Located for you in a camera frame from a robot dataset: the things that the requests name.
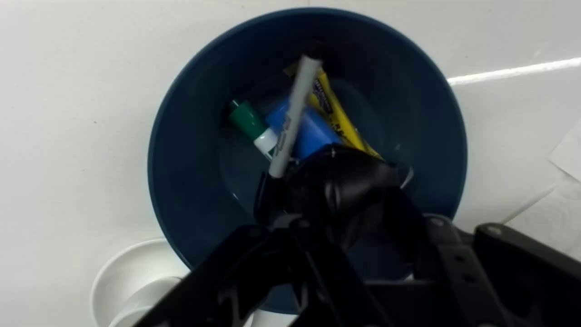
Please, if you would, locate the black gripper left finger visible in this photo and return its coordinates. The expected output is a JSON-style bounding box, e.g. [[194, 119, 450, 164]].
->
[[132, 213, 392, 327]]

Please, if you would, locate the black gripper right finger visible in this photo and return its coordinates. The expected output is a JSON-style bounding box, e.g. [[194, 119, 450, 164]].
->
[[413, 213, 581, 327]]

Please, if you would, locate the blue bowl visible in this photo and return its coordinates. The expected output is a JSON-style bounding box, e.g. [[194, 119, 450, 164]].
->
[[145, 6, 470, 315]]

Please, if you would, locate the white paper sheet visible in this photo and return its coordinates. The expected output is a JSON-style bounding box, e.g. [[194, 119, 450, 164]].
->
[[499, 117, 581, 259]]

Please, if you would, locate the small white cup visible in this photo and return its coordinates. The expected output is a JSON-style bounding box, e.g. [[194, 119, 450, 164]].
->
[[108, 273, 185, 327]]

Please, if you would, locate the green capped marker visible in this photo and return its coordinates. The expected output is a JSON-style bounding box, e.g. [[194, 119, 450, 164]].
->
[[226, 99, 281, 162]]

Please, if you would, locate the white marker pen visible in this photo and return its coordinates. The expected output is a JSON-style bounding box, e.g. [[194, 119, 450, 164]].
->
[[266, 55, 323, 180]]

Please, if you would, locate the yellow packet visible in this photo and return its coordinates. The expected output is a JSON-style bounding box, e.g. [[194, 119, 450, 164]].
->
[[283, 61, 384, 162]]

